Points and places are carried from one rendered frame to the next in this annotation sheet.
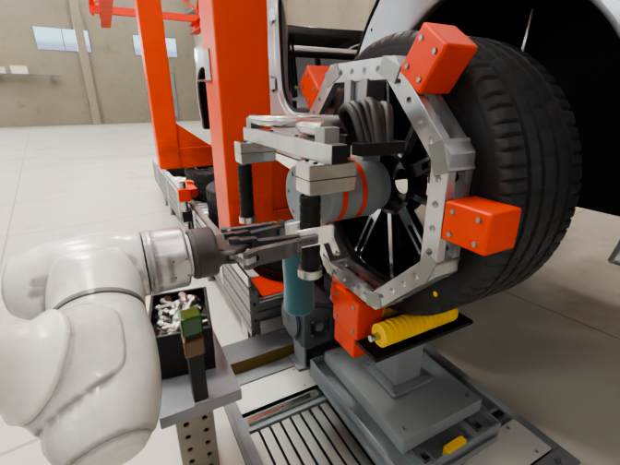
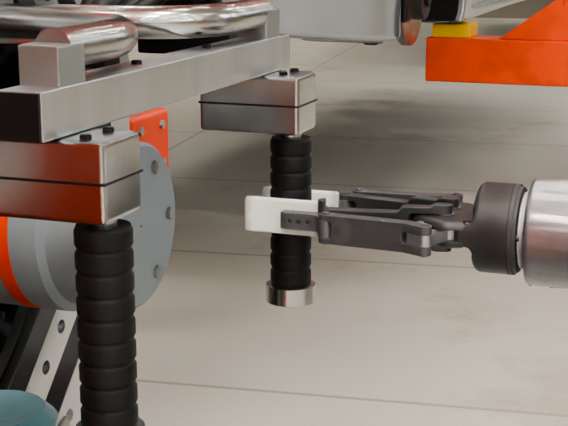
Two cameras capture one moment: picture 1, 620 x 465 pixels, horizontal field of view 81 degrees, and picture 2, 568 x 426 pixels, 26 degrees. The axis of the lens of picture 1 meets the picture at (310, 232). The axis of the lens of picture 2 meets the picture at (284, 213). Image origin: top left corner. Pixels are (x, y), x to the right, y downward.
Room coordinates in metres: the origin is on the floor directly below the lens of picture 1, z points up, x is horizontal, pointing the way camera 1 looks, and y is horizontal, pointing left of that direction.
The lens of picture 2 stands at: (1.29, 0.77, 1.07)
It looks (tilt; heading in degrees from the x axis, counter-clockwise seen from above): 13 degrees down; 228
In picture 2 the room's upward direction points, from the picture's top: straight up
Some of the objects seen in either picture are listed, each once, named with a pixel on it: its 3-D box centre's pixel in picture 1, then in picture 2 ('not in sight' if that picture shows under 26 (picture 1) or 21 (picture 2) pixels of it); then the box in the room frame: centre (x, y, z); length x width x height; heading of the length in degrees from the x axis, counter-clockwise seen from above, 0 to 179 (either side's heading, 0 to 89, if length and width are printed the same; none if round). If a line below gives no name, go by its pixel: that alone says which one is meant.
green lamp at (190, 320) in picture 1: (190, 321); not in sight; (0.60, 0.23, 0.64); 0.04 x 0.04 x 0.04; 28
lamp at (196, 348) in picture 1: (193, 342); not in sight; (0.60, 0.23, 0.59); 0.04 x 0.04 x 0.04; 28
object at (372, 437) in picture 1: (394, 396); not in sight; (0.92, -0.28, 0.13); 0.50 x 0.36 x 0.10; 28
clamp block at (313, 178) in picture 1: (326, 174); (258, 99); (0.60, -0.03, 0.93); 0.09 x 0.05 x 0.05; 118
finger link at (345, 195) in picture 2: (265, 245); (397, 213); (0.52, 0.07, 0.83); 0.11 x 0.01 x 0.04; 107
